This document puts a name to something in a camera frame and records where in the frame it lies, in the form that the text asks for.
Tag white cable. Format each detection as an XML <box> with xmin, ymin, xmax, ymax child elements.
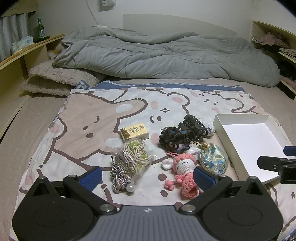
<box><xmin>85</xmin><ymin>0</ymin><xmax>107</xmax><ymax>29</ymax></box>

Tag green glass bottle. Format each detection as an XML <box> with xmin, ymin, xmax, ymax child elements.
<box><xmin>34</xmin><ymin>18</ymin><xmax>50</xmax><ymax>43</ymax></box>

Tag wooden clothes shelf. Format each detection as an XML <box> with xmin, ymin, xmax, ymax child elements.
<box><xmin>251</xmin><ymin>20</ymin><xmax>296</xmax><ymax>100</ymax></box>

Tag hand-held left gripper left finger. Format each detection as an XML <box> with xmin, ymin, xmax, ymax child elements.
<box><xmin>24</xmin><ymin>166</ymin><xmax>117</xmax><ymax>215</ymax></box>

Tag black hair claw clip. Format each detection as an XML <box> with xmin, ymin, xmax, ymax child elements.
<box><xmin>178</xmin><ymin>115</ymin><xmax>209</xmax><ymax>142</ymax></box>

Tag pink crochet doll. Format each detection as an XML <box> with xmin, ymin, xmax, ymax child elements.
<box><xmin>161</xmin><ymin>147</ymin><xmax>204</xmax><ymax>198</ymax></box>

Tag embroidered blue floral pouch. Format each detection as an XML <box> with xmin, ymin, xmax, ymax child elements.
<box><xmin>193</xmin><ymin>141</ymin><xmax>229</xmax><ymax>176</ymax></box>

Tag grey duvet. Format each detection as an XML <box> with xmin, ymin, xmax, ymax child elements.
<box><xmin>52</xmin><ymin>26</ymin><xmax>281</xmax><ymax>88</ymax></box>

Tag clear bag of beige cords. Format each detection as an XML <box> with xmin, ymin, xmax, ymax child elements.
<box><xmin>115</xmin><ymin>138</ymin><xmax>156</xmax><ymax>181</ymax></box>

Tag white wall fixture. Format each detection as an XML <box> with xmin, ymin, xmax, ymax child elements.
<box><xmin>99</xmin><ymin>0</ymin><xmax>116</xmax><ymax>12</ymax></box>

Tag folded beige clothes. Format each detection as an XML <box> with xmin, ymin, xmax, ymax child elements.
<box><xmin>278</xmin><ymin>47</ymin><xmax>296</xmax><ymax>59</ymax></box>

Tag yellow tissue pack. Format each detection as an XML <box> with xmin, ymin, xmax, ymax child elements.
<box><xmin>120</xmin><ymin>123</ymin><xmax>150</xmax><ymax>143</ymax></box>

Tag grey curtain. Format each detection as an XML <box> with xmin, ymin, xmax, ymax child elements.
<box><xmin>0</xmin><ymin>11</ymin><xmax>30</xmax><ymax>61</ymax></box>

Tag white crocheted scrunchie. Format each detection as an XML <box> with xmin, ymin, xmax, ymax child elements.
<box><xmin>198</xmin><ymin>118</ymin><xmax>217</xmax><ymax>136</ymax></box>

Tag pink crumpled clothes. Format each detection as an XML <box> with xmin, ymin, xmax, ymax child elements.
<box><xmin>253</xmin><ymin>32</ymin><xmax>290</xmax><ymax>49</ymax></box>

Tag cartoon printed blanket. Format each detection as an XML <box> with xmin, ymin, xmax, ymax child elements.
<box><xmin>9</xmin><ymin>80</ymin><xmax>296</xmax><ymax>241</ymax></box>

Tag beige fluffy blanket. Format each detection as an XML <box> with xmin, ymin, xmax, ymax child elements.
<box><xmin>20</xmin><ymin>42</ymin><xmax>102</xmax><ymax>97</ymax></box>

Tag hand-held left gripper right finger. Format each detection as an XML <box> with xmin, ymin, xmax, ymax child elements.
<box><xmin>180</xmin><ymin>166</ymin><xmax>271</xmax><ymax>215</ymax></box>

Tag tissue box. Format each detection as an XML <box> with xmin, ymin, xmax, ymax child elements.
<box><xmin>11</xmin><ymin>35</ymin><xmax>34</xmax><ymax>53</ymax></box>

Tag white cardboard box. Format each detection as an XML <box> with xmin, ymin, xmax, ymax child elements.
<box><xmin>212</xmin><ymin>113</ymin><xmax>293</xmax><ymax>186</ymax></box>

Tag dark fuzzy scrunchie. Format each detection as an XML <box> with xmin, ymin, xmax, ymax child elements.
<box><xmin>159</xmin><ymin>126</ymin><xmax>193</xmax><ymax>152</ymax></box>

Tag blue checked cloth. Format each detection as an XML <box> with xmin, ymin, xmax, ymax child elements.
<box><xmin>77</xmin><ymin>79</ymin><xmax>91</xmax><ymax>90</ymax></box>

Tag wooden bedside shelf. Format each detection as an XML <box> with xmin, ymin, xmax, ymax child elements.
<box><xmin>0</xmin><ymin>34</ymin><xmax>65</xmax><ymax>139</ymax></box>

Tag braided cord with pearl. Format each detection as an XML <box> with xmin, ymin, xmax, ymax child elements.
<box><xmin>110</xmin><ymin>156</ymin><xmax>136</xmax><ymax>194</ymax></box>

